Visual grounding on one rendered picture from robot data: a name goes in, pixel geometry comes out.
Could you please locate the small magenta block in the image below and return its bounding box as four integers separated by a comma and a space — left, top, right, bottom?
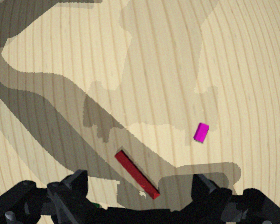
193, 123, 209, 142

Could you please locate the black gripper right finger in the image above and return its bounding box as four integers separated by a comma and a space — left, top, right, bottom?
159, 174, 280, 224

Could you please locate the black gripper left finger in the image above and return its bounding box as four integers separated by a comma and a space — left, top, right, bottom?
0, 169, 117, 224

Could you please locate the dark red rod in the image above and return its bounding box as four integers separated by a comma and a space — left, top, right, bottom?
114, 150, 160, 200

